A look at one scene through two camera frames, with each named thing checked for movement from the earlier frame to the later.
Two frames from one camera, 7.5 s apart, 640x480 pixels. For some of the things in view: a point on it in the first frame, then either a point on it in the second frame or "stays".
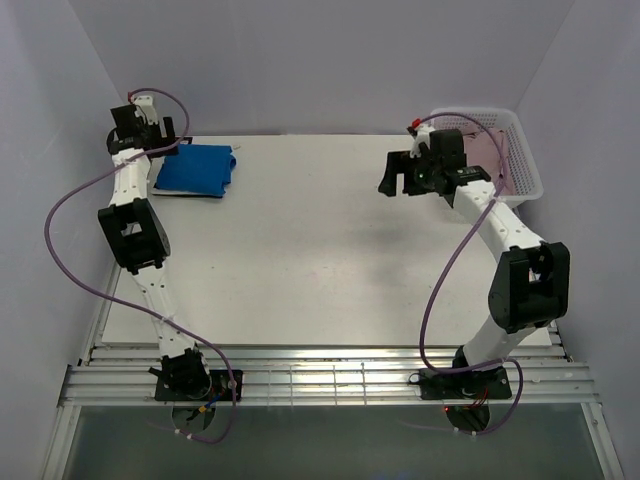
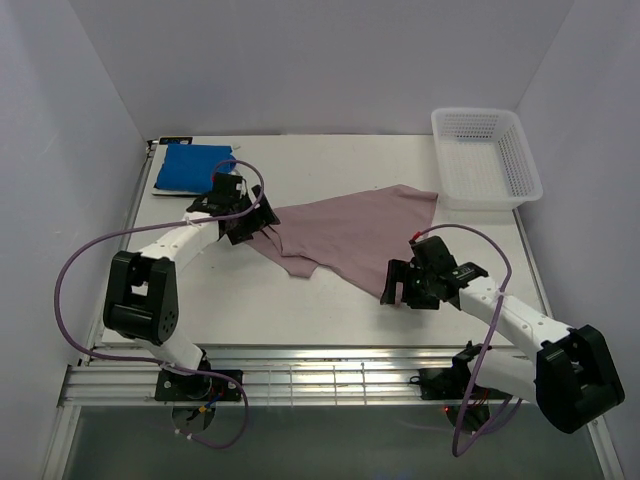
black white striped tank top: [162, 192] stays
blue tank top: [197, 169] stays
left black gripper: [162, 142] to [261, 218]
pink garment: [481, 152] to [354, 238]
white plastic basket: [493, 139] stays
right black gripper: [400, 162] to [401, 271]
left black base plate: [219, 391] stays
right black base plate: [435, 385] stays
